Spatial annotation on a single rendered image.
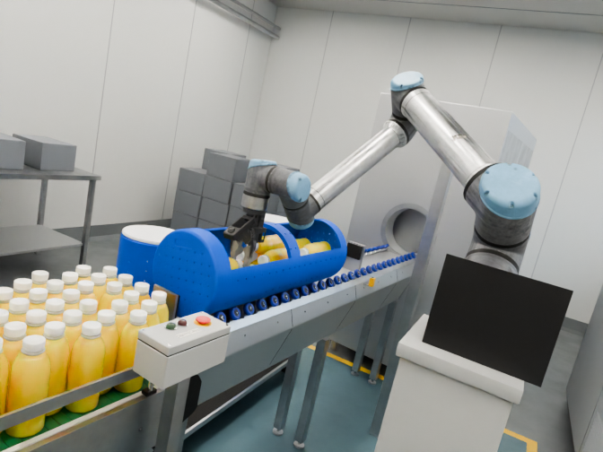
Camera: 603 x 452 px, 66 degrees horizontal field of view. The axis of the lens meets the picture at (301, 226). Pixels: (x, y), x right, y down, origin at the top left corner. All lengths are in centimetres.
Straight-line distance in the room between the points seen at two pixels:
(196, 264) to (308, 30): 621
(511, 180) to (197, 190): 457
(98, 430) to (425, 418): 82
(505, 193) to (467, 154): 21
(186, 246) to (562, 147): 540
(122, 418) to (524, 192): 112
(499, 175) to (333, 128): 569
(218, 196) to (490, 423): 441
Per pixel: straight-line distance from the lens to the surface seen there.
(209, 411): 256
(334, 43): 717
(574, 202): 634
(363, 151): 169
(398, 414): 142
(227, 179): 528
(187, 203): 564
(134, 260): 205
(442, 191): 251
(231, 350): 161
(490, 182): 131
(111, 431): 123
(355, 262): 256
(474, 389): 134
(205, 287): 144
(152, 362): 109
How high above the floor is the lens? 158
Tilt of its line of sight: 11 degrees down
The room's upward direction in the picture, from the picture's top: 12 degrees clockwise
